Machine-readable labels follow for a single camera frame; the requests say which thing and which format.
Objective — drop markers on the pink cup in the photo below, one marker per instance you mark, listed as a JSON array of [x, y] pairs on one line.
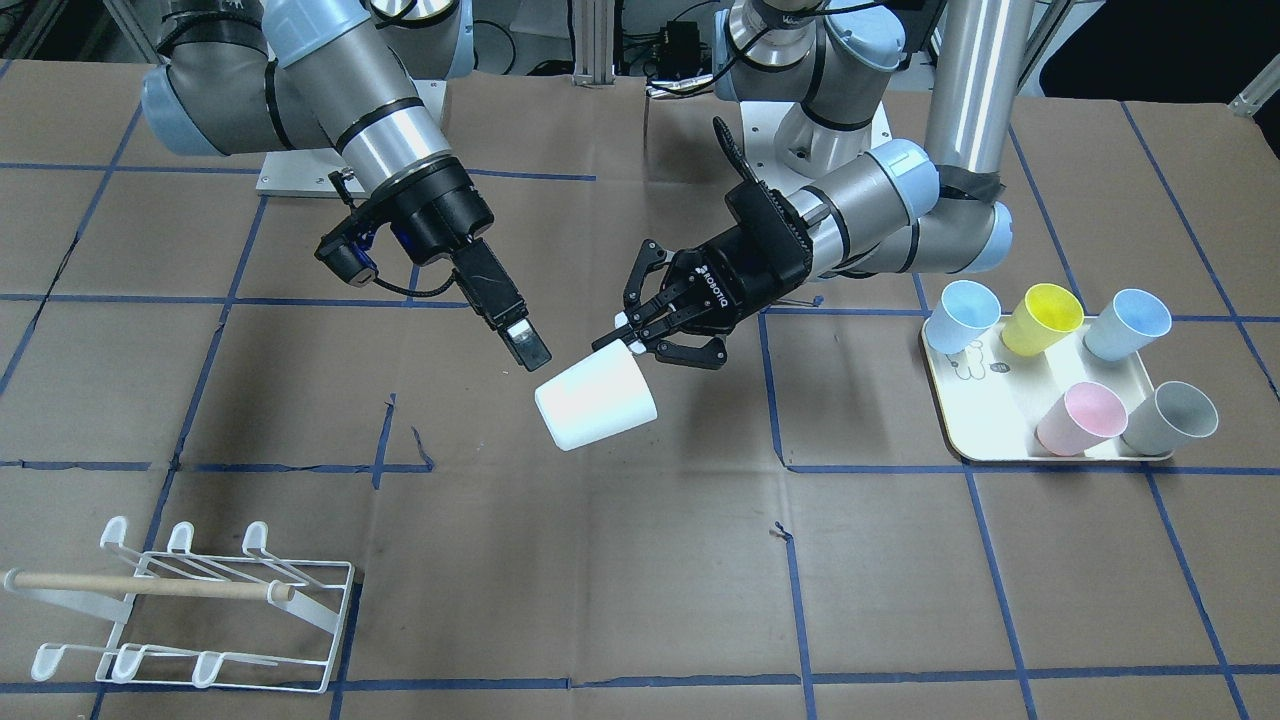
[[1086, 415]]

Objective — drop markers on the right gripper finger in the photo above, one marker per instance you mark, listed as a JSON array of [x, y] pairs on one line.
[[525, 344]]

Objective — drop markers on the white ikea cup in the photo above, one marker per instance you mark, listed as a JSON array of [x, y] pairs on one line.
[[602, 395]]

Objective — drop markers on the cream serving tray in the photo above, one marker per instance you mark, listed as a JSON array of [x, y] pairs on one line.
[[991, 400]]

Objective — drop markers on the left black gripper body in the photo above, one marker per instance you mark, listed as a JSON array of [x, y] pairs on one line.
[[738, 270]]

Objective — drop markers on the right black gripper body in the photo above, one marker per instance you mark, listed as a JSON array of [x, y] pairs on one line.
[[442, 213]]

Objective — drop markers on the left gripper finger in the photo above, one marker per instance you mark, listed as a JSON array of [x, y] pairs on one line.
[[679, 300], [654, 337]]

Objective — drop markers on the light blue cup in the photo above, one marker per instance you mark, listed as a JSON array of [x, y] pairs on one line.
[[1132, 320], [966, 311]]

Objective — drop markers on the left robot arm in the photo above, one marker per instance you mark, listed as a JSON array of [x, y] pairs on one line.
[[862, 205]]

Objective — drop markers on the white wire cup rack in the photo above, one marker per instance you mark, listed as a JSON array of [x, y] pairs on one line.
[[244, 621]]

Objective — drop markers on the yellow cup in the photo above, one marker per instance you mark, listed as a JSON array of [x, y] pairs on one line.
[[1047, 314]]

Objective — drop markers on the grey cup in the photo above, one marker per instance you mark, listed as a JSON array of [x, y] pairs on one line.
[[1176, 414]]

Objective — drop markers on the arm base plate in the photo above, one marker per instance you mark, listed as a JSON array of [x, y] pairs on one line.
[[303, 174], [788, 149]]

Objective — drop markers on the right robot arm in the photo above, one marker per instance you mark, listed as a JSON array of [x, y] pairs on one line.
[[245, 76]]

